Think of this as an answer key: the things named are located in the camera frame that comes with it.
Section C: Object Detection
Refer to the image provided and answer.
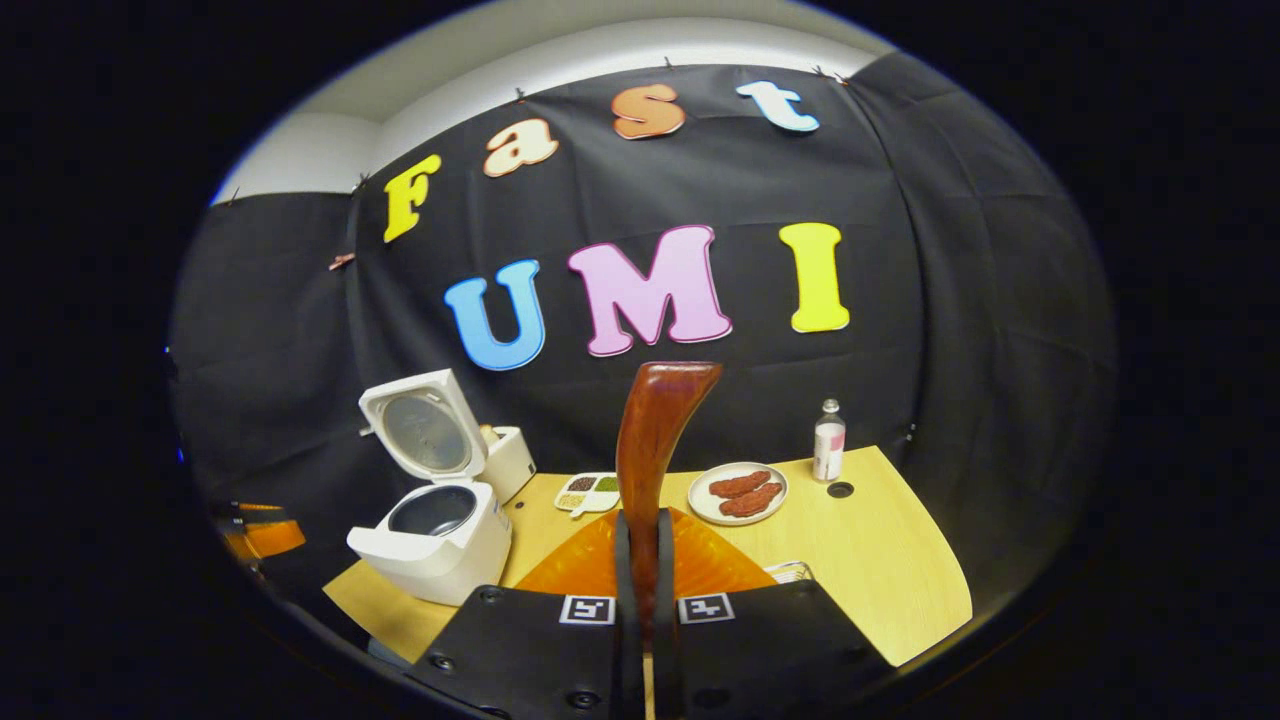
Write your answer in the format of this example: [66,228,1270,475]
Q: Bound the black backdrop cloth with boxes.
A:
[170,50,1118,621]

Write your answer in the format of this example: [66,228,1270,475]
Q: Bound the white round plate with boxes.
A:
[687,461,790,527]

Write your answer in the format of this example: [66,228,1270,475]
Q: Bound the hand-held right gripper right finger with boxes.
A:
[655,506,896,720]

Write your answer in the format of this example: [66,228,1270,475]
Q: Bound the brown wooden spoon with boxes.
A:
[615,361,725,656]

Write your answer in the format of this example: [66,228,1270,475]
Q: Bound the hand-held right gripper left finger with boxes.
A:
[403,508,646,720]

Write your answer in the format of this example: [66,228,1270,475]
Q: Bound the brown sausage piece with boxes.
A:
[718,483,782,518]
[708,470,772,499]

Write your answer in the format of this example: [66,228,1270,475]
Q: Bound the small bottle with pink label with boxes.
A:
[813,399,847,483]

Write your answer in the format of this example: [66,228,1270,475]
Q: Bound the white rice cooker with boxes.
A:
[347,369,513,607]

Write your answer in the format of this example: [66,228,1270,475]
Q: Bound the white divided dish of beans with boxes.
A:
[554,472,621,518]

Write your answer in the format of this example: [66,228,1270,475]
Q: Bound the white toaster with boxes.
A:
[480,425,537,504]

